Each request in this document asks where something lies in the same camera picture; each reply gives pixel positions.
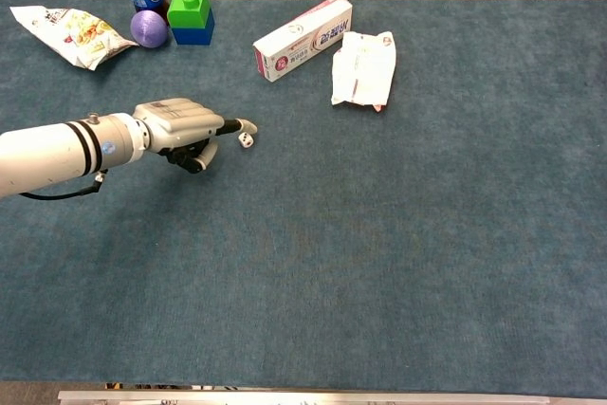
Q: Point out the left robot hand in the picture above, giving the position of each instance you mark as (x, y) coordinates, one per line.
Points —
(180, 125)

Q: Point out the white dice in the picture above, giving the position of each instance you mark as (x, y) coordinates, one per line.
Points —
(245, 140)

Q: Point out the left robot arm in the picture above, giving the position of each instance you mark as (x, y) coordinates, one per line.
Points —
(61, 153)

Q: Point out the blue building block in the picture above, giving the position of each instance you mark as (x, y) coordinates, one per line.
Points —
(194, 32)

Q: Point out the purple ball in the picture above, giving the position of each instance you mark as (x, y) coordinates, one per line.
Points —
(149, 29)

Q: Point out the green building block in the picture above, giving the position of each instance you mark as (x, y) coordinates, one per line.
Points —
(189, 7)

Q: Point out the white snack chip bag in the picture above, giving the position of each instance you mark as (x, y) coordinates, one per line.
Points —
(71, 35)

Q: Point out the white toothpaste box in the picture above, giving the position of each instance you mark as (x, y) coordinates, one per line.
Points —
(303, 37)

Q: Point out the white crumpled wrapper packet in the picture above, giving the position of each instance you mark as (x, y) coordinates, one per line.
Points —
(362, 68)

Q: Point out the aluminium frame rail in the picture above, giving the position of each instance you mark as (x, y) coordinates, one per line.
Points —
(303, 398)

